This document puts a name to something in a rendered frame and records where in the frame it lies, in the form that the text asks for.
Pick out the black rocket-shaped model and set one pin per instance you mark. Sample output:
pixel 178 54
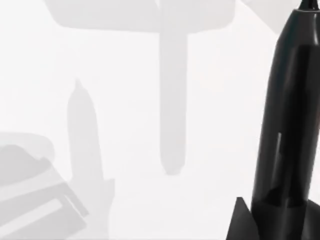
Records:
pixel 287 125

